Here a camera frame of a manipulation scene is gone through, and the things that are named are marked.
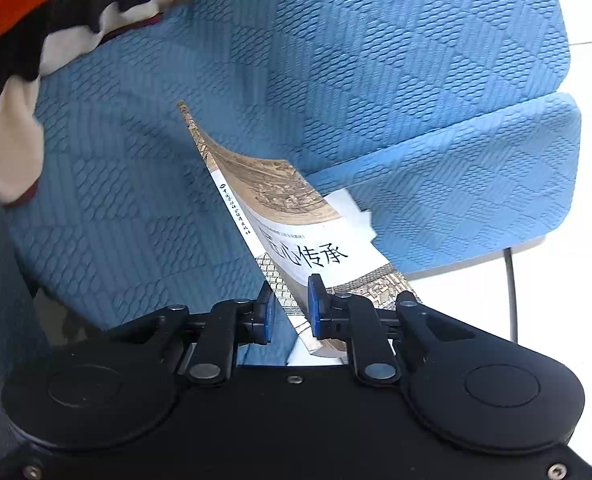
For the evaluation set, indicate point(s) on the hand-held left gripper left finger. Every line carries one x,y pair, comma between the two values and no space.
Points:
265,317

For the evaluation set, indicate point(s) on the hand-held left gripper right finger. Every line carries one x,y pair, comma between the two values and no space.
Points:
316,307

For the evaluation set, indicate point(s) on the brown painting cover book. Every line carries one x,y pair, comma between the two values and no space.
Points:
286,240

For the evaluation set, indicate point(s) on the blue textured sofa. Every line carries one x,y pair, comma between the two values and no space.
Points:
326,60

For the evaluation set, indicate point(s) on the red black striped blanket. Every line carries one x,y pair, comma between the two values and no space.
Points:
5,0

